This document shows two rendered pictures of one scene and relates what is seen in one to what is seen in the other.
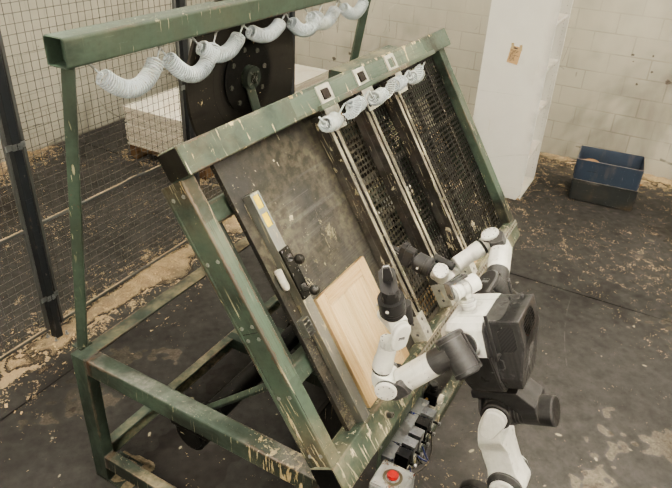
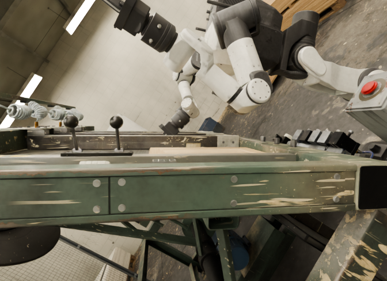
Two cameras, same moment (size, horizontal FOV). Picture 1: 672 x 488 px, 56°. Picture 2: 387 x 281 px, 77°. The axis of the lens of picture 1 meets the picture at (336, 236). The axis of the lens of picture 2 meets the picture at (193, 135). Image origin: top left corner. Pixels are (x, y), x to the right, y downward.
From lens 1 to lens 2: 1.77 m
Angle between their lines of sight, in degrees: 36
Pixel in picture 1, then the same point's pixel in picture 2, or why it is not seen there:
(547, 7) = (127, 125)
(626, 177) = (210, 124)
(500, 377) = (269, 26)
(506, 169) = not seen: hidden behind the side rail
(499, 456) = (342, 75)
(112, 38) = not seen: outside the picture
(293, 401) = (241, 175)
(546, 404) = (299, 14)
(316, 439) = (308, 166)
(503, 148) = not seen: hidden behind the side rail
